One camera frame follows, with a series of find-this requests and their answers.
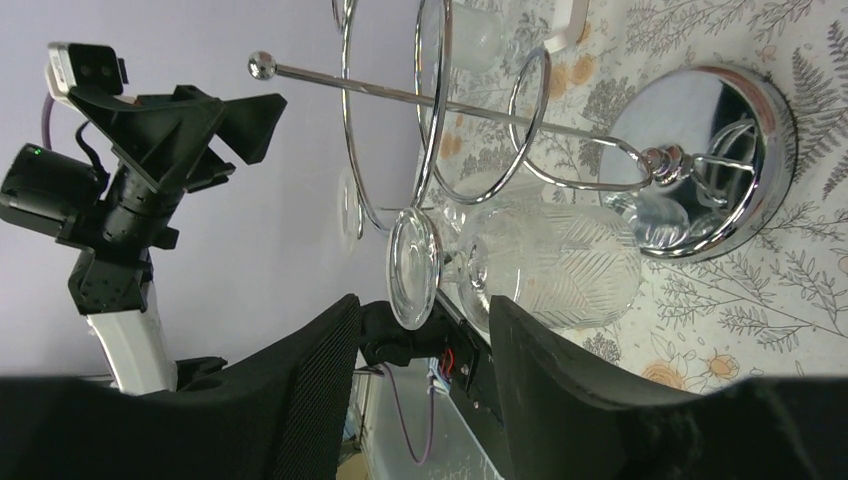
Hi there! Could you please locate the white clothes rack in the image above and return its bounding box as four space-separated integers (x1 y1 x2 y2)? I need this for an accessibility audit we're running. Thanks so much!
543 0 589 54

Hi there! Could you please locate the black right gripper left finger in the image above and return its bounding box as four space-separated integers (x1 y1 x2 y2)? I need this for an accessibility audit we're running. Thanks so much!
1 294 361 479

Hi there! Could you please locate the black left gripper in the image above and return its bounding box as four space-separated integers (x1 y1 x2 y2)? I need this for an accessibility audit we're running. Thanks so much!
69 85 287 218

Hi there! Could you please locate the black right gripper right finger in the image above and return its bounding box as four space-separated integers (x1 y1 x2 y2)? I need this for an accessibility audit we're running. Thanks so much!
490 296 847 479

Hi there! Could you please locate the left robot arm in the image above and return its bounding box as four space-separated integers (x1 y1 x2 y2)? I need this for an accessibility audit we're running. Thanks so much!
1 85 287 395

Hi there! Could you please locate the chrome wine glass rack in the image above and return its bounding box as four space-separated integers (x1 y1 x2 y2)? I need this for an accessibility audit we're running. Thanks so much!
247 0 799 266

